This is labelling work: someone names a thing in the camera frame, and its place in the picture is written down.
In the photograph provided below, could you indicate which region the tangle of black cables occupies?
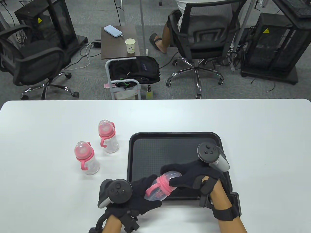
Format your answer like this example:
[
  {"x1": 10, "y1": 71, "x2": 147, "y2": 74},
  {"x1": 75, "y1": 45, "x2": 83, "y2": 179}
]
[{"x1": 219, "y1": 36, "x2": 252, "y2": 69}]

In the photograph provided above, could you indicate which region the white desk leg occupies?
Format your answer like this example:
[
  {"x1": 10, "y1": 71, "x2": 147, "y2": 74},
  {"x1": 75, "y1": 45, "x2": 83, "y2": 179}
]
[{"x1": 114, "y1": 0, "x2": 126, "y2": 26}]

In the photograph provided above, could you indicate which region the grey metal pole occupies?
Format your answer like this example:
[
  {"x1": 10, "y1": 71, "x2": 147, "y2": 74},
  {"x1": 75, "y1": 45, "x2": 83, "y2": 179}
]
[{"x1": 140, "y1": 0, "x2": 149, "y2": 56}]

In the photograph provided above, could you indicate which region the person's left forearm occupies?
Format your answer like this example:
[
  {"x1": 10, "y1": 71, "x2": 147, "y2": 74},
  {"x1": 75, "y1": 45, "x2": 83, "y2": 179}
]
[{"x1": 102, "y1": 215, "x2": 123, "y2": 233}]

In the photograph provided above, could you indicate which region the black braided cable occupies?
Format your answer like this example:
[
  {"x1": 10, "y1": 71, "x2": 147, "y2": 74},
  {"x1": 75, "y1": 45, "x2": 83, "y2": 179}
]
[{"x1": 94, "y1": 211, "x2": 108, "y2": 230}]

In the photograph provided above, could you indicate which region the person's left hand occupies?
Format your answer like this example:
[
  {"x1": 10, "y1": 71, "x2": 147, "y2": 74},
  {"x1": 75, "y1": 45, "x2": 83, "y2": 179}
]
[{"x1": 106, "y1": 174, "x2": 163, "y2": 217}]

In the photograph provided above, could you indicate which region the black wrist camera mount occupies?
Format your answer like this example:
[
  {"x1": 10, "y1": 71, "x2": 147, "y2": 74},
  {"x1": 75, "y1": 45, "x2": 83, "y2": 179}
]
[
  {"x1": 199, "y1": 175, "x2": 218, "y2": 208},
  {"x1": 121, "y1": 209, "x2": 140, "y2": 232}
]

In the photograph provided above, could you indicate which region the black mesh office chair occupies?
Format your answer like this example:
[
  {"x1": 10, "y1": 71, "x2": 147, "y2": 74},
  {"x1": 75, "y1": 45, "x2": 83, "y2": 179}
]
[
  {"x1": 0, "y1": 24, "x2": 80, "y2": 100},
  {"x1": 166, "y1": 0, "x2": 249, "y2": 100}
]

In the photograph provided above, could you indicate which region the black mesh equipment cabinet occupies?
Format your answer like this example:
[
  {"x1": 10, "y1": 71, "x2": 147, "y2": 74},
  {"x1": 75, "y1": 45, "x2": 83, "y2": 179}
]
[
  {"x1": 241, "y1": 12, "x2": 311, "y2": 85},
  {"x1": 14, "y1": 0, "x2": 88, "y2": 50}
]

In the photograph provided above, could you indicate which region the black wrist strap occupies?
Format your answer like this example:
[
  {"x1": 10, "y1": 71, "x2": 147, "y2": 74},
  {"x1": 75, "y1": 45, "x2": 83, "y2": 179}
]
[{"x1": 212, "y1": 206, "x2": 240, "y2": 221}]

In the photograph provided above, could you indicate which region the person's right hand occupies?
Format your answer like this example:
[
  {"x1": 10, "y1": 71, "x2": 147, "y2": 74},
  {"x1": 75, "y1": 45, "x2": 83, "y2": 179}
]
[{"x1": 160, "y1": 160, "x2": 223, "y2": 194}]

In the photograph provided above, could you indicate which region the black sandal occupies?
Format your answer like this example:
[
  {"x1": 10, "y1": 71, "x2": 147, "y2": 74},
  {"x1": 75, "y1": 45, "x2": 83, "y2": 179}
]
[{"x1": 150, "y1": 33, "x2": 163, "y2": 51}]

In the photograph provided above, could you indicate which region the white paper cup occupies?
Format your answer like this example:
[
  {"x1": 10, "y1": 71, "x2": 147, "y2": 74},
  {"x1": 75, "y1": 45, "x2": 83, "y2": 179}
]
[{"x1": 125, "y1": 38, "x2": 136, "y2": 54}]

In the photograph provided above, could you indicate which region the white plastic bag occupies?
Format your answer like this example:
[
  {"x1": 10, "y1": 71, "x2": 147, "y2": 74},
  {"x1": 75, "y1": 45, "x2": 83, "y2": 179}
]
[{"x1": 114, "y1": 85, "x2": 137, "y2": 100}]

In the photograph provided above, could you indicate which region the grey handheld controller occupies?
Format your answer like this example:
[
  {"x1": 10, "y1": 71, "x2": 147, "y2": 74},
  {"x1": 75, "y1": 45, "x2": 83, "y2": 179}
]
[
  {"x1": 197, "y1": 142, "x2": 230, "y2": 172},
  {"x1": 97, "y1": 179, "x2": 133, "y2": 208}
]

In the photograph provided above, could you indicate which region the brown side table white frame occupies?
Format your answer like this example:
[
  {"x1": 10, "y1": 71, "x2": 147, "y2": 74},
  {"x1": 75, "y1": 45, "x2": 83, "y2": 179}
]
[{"x1": 101, "y1": 24, "x2": 142, "y2": 100}]

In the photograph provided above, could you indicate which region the black plastic tray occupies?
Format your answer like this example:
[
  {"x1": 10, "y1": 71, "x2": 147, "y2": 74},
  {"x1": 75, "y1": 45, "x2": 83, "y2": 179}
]
[{"x1": 128, "y1": 132, "x2": 233, "y2": 201}]

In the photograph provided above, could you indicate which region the light blue power bank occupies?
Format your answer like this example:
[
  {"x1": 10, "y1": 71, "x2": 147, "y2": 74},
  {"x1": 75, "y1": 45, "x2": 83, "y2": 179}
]
[{"x1": 104, "y1": 25, "x2": 124, "y2": 38}]

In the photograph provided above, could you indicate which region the clear dome bottle cap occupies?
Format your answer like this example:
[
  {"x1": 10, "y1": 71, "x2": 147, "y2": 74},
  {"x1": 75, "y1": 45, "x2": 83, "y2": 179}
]
[
  {"x1": 161, "y1": 170, "x2": 182, "y2": 187},
  {"x1": 98, "y1": 119, "x2": 113, "y2": 133},
  {"x1": 74, "y1": 141, "x2": 90, "y2": 156}
]

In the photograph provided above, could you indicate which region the black backpack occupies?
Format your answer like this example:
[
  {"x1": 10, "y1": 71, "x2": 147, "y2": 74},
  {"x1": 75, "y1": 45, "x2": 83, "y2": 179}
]
[{"x1": 109, "y1": 56, "x2": 161, "y2": 84}]

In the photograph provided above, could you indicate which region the black keyboard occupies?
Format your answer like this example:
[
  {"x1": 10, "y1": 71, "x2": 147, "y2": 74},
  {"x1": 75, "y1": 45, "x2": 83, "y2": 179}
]
[{"x1": 287, "y1": 0, "x2": 311, "y2": 19}]

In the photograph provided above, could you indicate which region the grey slanted desk leg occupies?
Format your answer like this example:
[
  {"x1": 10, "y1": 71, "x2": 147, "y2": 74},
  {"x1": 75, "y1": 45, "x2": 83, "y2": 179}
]
[{"x1": 231, "y1": 0, "x2": 258, "y2": 72}]

